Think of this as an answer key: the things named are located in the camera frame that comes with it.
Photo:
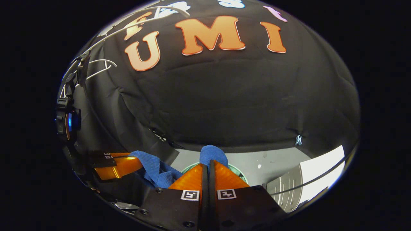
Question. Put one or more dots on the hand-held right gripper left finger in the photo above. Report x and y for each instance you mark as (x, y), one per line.
(173, 208)

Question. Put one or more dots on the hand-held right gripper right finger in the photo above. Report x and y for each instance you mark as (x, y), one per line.
(247, 208)

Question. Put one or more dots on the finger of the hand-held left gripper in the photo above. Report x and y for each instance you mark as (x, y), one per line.
(118, 168)

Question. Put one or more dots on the white clothes hanger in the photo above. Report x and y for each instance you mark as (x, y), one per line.
(102, 60)
(141, 23)

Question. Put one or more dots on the white ribbed panel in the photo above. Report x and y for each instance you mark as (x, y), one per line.
(308, 179)

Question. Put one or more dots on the small pale clip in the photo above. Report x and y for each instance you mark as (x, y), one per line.
(298, 139)

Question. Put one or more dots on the black backdrop cloth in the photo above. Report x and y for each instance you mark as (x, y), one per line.
(240, 102)

